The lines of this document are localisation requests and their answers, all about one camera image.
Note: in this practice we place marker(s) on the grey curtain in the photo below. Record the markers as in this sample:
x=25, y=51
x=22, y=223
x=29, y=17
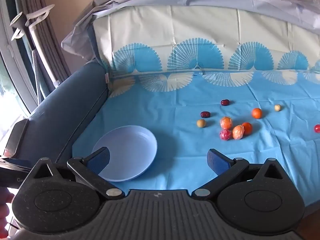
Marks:
x=53, y=42

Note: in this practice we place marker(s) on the small orange tangerine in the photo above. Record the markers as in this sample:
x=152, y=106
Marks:
x=256, y=113
x=248, y=128

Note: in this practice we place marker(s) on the dried red jujube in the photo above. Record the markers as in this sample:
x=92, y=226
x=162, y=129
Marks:
x=225, y=102
x=205, y=114

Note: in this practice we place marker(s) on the pink plastic-wrapped ball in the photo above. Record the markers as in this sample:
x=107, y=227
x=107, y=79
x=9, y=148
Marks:
x=224, y=135

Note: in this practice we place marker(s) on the person's left hand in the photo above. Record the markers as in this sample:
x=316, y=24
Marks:
x=4, y=207

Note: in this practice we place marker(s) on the tan longan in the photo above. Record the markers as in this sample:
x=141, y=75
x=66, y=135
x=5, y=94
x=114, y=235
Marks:
x=277, y=108
x=201, y=123

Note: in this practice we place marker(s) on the plastic-wrapped orange tangerine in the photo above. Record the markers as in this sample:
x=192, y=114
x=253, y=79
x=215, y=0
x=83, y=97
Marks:
x=237, y=133
x=226, y=123

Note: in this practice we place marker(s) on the light blue plate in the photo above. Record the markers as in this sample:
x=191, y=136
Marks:
x=130, y=147

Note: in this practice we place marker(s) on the blue-grey sofa armrest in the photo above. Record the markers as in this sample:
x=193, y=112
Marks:
x=62, y=105

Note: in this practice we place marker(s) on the blue fan-printed cloth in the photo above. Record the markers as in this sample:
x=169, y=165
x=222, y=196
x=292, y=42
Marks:
x=175, y=105

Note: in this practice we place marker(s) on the red cherry tomato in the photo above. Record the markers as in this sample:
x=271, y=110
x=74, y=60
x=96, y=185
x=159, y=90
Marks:
x=317, y=128

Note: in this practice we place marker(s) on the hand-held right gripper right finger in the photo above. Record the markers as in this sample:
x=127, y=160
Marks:
x=218, y=163

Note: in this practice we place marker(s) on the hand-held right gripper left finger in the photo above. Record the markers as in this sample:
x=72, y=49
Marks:
x=100, y=160

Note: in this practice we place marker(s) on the grey window frame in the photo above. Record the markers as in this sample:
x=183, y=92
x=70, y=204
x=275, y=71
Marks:
x=15, y=67

